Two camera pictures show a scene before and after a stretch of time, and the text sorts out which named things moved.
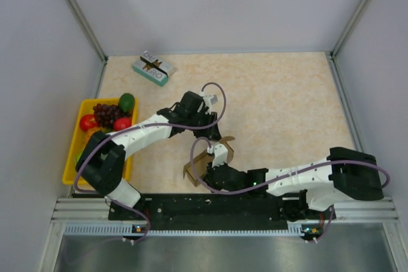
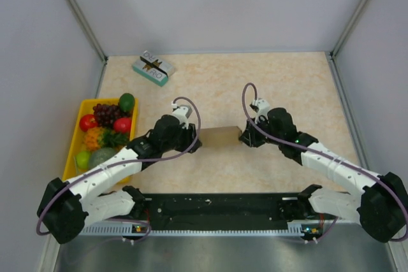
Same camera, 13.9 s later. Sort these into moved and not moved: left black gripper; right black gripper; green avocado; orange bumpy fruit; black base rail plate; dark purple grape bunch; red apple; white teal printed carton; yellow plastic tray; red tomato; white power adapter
Moved: white power adapter; left black gripper; right black gripper
Not moved: red tomato; orange bumpy fruit; yellow plastic tray; green avocado; red apple; dark purple grape bunch; white teal printed carton; black base rail plate
